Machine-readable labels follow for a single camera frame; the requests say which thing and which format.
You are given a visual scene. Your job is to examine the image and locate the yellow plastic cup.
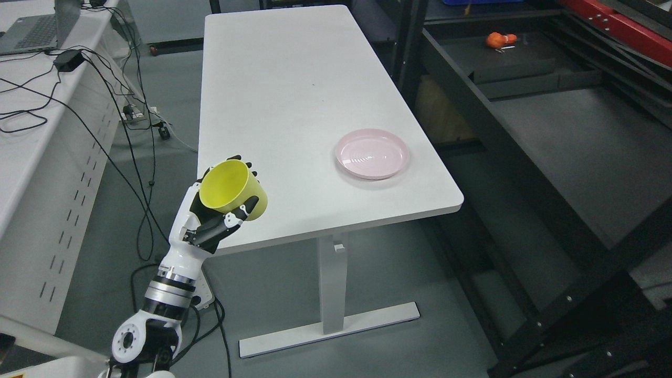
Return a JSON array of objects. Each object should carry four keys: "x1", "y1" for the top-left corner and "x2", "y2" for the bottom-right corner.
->
[{"x1": 199, "y1": 160, "x2": 268, "y2": 221}]

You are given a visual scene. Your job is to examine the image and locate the red metal beam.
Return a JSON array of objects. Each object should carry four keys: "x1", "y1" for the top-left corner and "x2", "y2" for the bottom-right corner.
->
[{"x1": 558, "y1": 1, "x2": 671, "y2": 67}]

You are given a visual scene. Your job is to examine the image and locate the white power strip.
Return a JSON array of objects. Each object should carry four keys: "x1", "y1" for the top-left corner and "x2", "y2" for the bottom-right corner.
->
[{"x1": 122, "y1": 104, "x2": 161, "y2": 124}]

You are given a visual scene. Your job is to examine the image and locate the orange toy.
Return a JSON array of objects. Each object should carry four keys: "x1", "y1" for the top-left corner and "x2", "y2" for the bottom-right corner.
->
[{"x1": 486, "y1": 32, "x2": 518, "y2": 49}]

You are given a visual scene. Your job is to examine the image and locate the white side desk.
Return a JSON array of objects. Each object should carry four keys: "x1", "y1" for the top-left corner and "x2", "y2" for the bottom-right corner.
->
[{"x1": 1, "y1": 1, "x2": 128, "y2": 334}]

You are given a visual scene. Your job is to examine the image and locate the black looped cable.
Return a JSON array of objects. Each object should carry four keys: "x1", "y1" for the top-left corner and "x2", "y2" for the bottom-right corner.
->
[{"x1": 0, "y1": 73, "x2": 153, "y2": 232}]

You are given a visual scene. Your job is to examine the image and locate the pink plastic plate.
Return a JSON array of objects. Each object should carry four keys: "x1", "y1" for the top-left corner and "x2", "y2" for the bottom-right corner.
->
[{"x1": 334, "y1": 128, "x2": 410, "y2": 180}]

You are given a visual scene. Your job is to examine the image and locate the black power adapter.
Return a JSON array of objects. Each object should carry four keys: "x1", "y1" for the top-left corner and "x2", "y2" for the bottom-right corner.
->
[{"x1": 52, "y1": 49, "x2": 85, "y2": 72}]

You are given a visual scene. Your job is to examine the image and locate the black metal shelf rack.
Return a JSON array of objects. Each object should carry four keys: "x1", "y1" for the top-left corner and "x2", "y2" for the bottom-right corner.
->
[{"x1": 377, "y1": 1, "x2": 670, "y2": 377}]

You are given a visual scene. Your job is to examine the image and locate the grey laptop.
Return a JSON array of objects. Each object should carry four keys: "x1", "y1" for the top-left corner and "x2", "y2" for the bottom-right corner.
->
[{"x1": 1, "y1": 1, "x2": 83, "y2": 56}]

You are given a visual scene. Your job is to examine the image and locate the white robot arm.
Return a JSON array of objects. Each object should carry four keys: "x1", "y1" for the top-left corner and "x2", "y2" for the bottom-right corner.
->
[{"x1": 101, "y1": 265, "x2": 200, "y2": 377}]

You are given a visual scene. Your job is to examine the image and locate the white height-adjustable table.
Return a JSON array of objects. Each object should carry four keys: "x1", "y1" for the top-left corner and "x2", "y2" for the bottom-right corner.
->
[{"x1": 197, "y1": 5, "x2": 464, "y2": 358}]

